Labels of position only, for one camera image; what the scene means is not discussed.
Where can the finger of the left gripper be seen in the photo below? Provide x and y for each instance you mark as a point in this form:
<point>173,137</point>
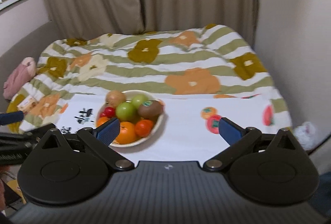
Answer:
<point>12,117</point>

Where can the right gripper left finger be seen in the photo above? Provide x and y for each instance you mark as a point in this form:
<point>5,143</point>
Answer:
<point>98,141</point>

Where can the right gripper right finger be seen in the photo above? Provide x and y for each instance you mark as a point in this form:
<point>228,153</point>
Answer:
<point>240,140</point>

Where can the brown kiwi with sticker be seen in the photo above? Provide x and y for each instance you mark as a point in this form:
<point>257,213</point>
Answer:
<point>150,109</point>

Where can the left large orange mandarin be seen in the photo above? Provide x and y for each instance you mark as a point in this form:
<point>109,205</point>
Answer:
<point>101,121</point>

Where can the large orange mandarin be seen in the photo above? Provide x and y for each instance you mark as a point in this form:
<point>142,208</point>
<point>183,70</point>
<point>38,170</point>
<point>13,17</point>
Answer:
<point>101,121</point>
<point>127,133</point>

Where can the right large orange mandarin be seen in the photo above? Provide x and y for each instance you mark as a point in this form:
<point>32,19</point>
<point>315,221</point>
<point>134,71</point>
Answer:
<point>127,133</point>

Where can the round cherry tomato in bowl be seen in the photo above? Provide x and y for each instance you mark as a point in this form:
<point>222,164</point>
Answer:
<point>109,112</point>

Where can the front green apple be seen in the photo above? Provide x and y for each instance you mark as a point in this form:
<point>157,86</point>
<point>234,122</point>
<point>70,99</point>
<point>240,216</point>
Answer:
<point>125,112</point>

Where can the green apple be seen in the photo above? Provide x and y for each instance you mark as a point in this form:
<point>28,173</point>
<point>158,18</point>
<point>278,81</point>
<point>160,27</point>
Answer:
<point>138,99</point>
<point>125,112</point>

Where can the red yellow apple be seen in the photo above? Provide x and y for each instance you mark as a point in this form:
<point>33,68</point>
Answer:
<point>114,98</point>

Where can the small mandarin in bowl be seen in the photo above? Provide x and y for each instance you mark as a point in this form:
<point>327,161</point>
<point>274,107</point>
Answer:
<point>143,127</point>

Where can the pink plush toy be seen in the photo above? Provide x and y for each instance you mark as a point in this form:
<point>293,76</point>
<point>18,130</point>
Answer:
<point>22,74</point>

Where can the cream fruit bowl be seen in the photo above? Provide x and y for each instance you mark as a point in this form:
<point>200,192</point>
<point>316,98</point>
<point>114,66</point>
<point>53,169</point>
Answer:
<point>157,120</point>

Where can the rear green apple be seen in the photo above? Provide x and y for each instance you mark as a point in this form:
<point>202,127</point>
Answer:
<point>138,99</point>

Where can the grey bed headboard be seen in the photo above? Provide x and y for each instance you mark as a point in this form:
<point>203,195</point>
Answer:
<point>31,45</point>

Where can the floral striped quilt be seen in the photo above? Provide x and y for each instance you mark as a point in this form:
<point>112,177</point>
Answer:
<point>213,60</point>

